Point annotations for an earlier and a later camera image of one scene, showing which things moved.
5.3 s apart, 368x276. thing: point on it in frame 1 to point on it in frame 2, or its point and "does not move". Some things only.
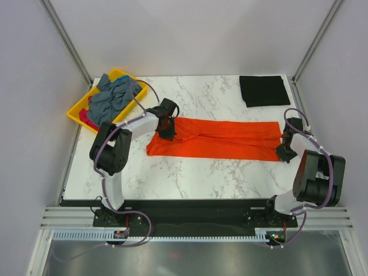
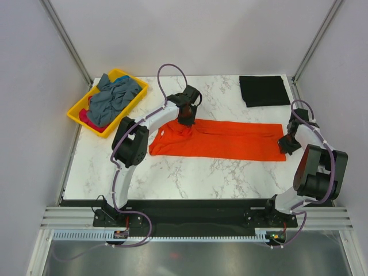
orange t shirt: x=219 y=139 does not move
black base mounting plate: x=187 y=216 does not move
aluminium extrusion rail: x=69 y=218 does not move
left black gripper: x=168 y=135 to x=188 y=123
